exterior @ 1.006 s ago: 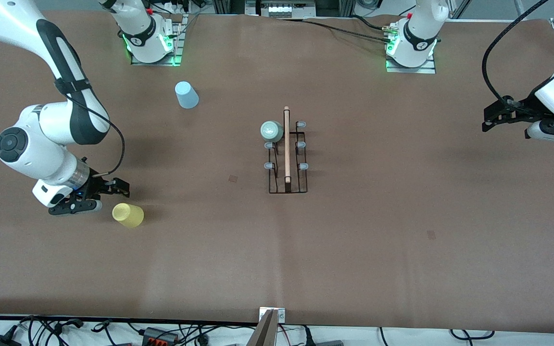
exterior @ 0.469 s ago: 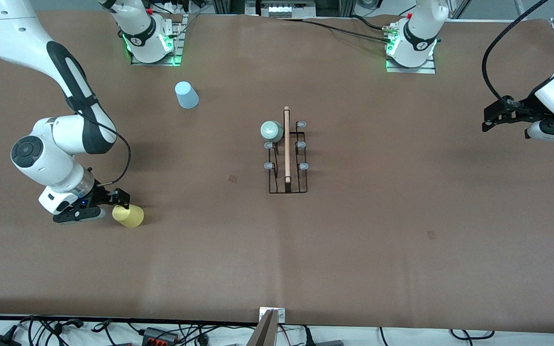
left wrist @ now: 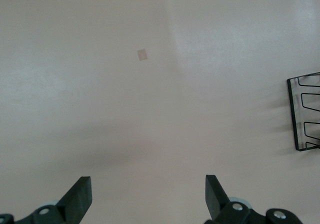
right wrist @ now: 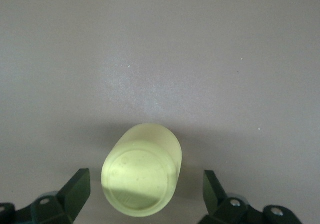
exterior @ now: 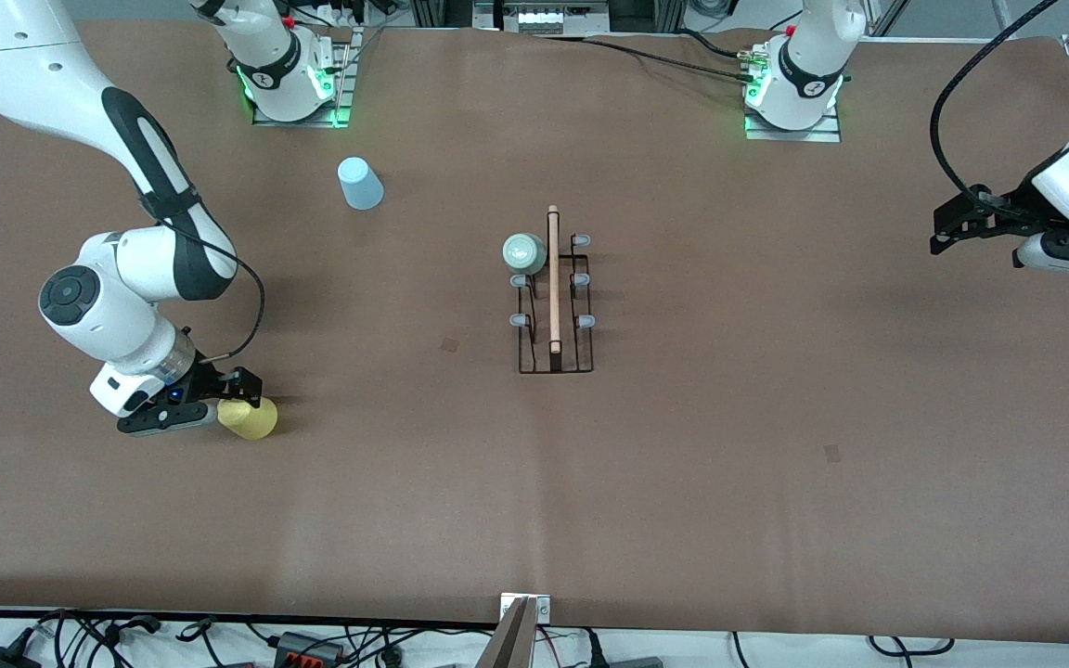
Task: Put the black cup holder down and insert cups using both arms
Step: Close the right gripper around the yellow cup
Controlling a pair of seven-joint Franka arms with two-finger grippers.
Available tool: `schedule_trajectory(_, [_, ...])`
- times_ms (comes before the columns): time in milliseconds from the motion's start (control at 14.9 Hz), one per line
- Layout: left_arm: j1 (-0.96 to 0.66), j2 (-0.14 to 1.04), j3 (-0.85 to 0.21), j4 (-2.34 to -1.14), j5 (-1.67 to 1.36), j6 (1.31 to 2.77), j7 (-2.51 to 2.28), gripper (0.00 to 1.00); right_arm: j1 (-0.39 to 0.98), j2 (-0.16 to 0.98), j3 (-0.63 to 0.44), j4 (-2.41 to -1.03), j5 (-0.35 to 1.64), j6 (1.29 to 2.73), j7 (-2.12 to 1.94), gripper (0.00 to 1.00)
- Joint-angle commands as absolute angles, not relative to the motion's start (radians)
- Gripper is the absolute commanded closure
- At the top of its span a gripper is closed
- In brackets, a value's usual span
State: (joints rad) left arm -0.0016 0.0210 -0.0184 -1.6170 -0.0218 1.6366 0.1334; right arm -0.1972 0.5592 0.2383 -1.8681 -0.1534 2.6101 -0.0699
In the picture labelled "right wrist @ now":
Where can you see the brown table mat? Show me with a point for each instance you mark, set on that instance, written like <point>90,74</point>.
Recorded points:
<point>160,59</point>

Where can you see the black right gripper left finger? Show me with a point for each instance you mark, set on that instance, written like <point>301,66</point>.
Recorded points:
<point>72,196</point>

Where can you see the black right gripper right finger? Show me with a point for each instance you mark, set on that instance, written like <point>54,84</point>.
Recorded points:
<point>215,199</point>

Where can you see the yellow plastic cup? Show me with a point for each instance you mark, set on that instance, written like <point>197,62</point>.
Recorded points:
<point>141,171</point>

